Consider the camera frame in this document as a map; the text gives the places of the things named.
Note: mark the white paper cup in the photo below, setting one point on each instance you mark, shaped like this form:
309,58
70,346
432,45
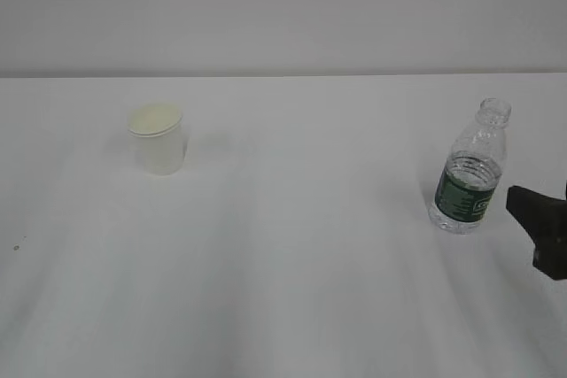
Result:
158,137

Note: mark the clear water bottle green label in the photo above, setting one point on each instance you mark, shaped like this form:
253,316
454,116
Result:
472,170

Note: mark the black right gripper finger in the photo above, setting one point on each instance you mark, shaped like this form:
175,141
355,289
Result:
544,220

